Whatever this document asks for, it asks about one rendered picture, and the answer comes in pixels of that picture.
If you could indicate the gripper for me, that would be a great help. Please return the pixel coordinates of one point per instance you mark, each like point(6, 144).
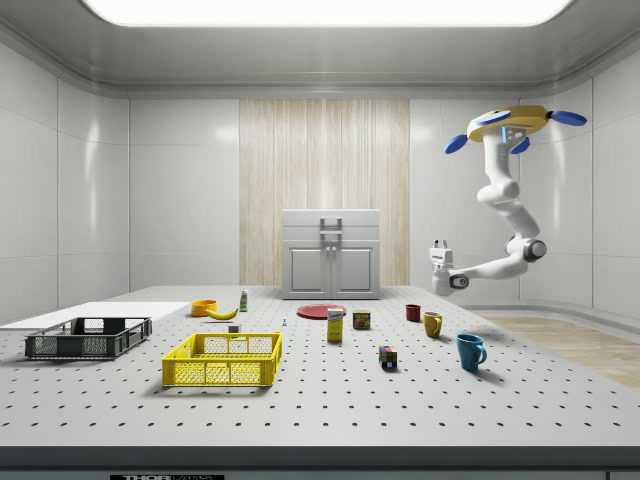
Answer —
point(442, 259)

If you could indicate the flat-sided can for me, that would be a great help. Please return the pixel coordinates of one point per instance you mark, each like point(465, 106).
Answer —
point(361, 320)

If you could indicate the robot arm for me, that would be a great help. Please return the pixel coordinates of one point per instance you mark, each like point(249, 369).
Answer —
point(520, 215)

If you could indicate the red mug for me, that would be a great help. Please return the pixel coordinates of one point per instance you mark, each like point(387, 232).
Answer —
point(412, 313)

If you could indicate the yellow mug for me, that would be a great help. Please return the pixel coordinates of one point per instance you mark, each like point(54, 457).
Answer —
point(431, 325)

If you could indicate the blue mug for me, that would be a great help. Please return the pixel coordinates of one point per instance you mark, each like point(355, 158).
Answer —
point(468, 354)

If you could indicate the white cabinet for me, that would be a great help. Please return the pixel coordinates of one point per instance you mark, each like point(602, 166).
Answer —
point(330, 260)

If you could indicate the puzzle cube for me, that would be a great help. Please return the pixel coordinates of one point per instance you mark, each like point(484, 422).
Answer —
point(388, 358)

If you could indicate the yellow and white box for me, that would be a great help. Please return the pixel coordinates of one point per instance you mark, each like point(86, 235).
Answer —
point(335, 327)

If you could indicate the red plate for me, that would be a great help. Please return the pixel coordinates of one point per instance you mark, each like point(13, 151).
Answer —
point(315, 312)

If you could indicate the small white bottle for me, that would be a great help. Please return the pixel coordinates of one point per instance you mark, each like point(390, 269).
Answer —
point(244, 301)

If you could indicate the grey cube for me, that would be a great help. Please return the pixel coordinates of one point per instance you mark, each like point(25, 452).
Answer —
point(234, 329)

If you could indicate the banana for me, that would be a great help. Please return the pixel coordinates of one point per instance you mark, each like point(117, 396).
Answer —
point(220, 315)

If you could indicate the yellow bowl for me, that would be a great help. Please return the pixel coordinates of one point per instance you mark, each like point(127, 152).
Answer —
point(200, 306)

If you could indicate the yellow basket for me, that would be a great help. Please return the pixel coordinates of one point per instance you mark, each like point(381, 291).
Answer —
point(215, 372)

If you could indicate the white board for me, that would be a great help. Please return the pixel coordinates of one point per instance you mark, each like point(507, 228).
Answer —
point(110, 310)

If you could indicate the dark grey basket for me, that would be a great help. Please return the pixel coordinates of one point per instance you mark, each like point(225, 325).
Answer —
point(45, 345)

